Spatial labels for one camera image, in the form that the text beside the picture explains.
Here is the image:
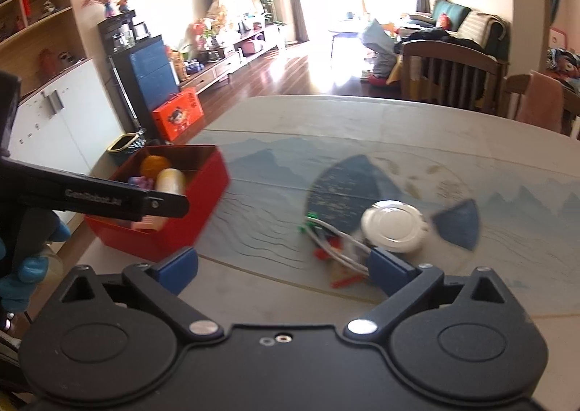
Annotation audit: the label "black coffee machine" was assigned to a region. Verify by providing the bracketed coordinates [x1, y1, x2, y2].
[98, 11, 150, 54]

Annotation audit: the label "red cardboard box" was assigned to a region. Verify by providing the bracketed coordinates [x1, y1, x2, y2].
[84, 144, 230, 263]

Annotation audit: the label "orange fruit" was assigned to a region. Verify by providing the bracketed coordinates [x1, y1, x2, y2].
[139, 155, 173, 180]

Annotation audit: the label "wooden wall shelf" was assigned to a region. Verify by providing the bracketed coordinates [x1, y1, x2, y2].
[0, 0, 87, 100]

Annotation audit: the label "orange gift box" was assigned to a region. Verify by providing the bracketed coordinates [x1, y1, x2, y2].
[151, 87, 205, 143]

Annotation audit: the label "mountain print table mat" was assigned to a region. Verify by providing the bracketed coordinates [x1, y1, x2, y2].
[199, 127, 580, 317]

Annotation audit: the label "round white compact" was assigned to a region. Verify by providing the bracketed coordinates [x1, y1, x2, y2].
[360, 200, 429, 254]

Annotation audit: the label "white cabinet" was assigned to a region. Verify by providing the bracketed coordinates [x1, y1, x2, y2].
[8, 58, 126, 176]

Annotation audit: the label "person's left hand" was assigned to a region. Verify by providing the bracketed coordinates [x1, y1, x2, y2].
[0, 211, 71, 313]

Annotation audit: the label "red floor cushion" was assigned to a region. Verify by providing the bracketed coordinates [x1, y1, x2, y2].
[369, 73, 402, 88]

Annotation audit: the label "black cabinet blue door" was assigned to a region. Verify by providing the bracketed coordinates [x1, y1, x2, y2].
[107, 34, 181, 142]

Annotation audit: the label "blue bag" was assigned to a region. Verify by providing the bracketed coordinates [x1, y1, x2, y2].
[362, 18, 402, 81]

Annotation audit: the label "black clothing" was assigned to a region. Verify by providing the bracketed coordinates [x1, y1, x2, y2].
[394, 27, 481, 52]

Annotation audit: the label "wooden chair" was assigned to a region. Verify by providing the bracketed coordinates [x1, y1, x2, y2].
[502, 73, 580, 138]
[401, 40, 509, 115]

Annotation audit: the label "patterned bedding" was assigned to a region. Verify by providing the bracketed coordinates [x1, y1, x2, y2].
[546, 48, 580, 90]

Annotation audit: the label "round coffee table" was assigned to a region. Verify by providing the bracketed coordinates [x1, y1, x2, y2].
[327, 16, 377, 61]

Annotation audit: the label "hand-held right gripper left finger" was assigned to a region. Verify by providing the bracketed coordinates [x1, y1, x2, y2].
[47, 245, 225, 341]

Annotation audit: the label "teal sofa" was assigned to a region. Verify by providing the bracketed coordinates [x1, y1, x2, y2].
[398, 0, 511, 61]

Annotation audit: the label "grey sunglasses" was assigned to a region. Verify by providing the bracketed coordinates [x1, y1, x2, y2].
[298, 211, 378, 276]

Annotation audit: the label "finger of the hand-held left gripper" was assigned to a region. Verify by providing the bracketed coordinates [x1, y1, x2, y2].
[136, 190, 190, 221]

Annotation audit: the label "wooden tv stand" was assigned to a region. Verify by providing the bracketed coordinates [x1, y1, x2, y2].
[178, 23, 286, 95]

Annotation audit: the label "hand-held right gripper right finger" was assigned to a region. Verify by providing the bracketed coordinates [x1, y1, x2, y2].
[343, 248, 522, 341]

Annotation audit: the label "teal trash bin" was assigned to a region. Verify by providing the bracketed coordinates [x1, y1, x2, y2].
[107, 132, 148, 168]

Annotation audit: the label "pink cloth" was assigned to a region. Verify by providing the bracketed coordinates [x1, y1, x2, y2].
[516, 70, 565, 133]

